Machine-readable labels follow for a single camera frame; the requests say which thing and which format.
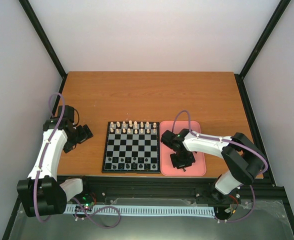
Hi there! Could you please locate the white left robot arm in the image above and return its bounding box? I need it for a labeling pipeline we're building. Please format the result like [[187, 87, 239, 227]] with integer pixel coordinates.
[[16, 105, 93, 218]]

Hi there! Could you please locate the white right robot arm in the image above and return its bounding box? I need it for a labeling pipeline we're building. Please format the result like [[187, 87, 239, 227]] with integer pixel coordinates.
[[160, 128, 268, 196]]

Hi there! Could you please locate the black white chess board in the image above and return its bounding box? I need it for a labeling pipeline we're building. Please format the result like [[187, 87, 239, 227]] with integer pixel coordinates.
[[101, 121, 161, 174]]

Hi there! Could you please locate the pink tray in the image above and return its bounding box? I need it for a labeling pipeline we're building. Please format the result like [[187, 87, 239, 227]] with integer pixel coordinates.
[[159, 120, 206, 177]]

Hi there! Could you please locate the black king piece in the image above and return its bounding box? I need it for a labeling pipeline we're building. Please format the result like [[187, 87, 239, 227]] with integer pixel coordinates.
[[131, 162, 138, 170]]

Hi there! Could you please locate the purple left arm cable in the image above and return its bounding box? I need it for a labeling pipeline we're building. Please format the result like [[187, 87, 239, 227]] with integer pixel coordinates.
[[34, 92, 66, 222]]

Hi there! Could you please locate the light blue cable duct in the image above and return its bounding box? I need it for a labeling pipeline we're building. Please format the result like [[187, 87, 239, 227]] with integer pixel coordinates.
[[64, 204, 215, 218]]

